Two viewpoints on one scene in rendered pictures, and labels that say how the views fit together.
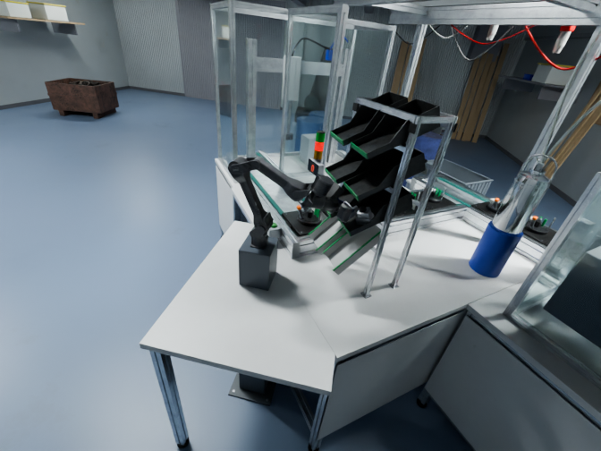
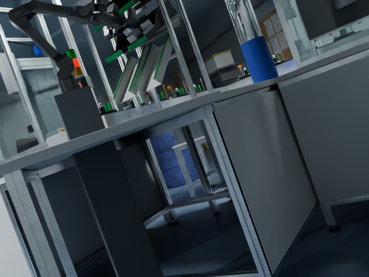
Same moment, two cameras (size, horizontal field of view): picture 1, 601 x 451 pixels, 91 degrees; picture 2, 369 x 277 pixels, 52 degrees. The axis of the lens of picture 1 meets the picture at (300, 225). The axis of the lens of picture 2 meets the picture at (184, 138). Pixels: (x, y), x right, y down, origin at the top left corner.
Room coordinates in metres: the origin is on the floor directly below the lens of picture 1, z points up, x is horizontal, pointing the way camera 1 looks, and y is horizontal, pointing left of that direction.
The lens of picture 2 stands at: (-0.46, 0.53, 0.79)
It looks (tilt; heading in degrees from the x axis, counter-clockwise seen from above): 2 degrees down; 333
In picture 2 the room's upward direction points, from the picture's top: 20 degrees counter-clockwise
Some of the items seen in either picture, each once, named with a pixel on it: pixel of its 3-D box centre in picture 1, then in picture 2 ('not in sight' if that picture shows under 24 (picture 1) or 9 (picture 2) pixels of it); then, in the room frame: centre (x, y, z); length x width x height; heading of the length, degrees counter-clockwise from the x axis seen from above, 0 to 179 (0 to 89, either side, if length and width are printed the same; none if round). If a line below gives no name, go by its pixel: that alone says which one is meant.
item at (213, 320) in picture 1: (268, 282); (102, 140); (1.03, 0.12, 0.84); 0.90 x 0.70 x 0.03; 172
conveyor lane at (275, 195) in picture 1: (291, 204); not in sight; (1.72, 0.08, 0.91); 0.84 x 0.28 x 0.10; 29
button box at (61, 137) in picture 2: (268, 224); (66, 137); (1.42, 0.18, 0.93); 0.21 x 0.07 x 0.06; 29
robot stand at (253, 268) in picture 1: (258, 261); (80, 117); (1.04, 0.17, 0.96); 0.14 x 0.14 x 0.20; 82
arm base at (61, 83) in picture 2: (259, 238); (69, 86); (1.04, 0.17, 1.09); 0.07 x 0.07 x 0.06; 82
